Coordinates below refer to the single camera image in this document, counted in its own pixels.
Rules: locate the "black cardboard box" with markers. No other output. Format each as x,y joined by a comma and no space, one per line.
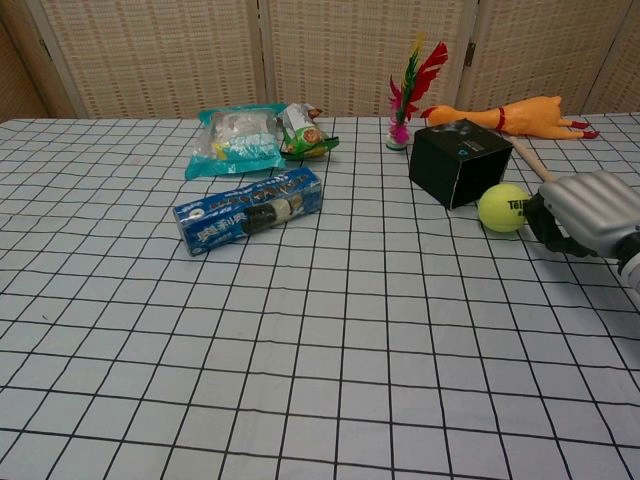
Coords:
445,162

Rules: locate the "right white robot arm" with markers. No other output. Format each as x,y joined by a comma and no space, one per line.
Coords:
631,265

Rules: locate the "colourful feather shuttlecock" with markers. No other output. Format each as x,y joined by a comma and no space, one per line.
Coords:
405,100

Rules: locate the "green snack bag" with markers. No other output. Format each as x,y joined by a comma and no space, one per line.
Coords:
302,135

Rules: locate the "teal clear snack bag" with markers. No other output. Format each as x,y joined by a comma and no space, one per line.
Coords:
235,145

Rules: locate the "checked white tablecloth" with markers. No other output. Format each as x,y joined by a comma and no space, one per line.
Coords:
300,325

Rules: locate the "yellow rubber chicken toy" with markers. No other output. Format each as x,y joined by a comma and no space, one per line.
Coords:
525,117

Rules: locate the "yellow tennis ball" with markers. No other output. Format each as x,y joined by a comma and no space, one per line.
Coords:
500,207

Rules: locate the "wooden rolling pin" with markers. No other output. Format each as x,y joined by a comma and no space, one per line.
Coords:
532,162

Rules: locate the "woven folding screen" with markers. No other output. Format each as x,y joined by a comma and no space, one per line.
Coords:
200,55

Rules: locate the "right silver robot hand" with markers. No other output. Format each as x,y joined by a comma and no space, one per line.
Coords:
585,210

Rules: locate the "blue cookie package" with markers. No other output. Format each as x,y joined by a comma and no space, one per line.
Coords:
240,220

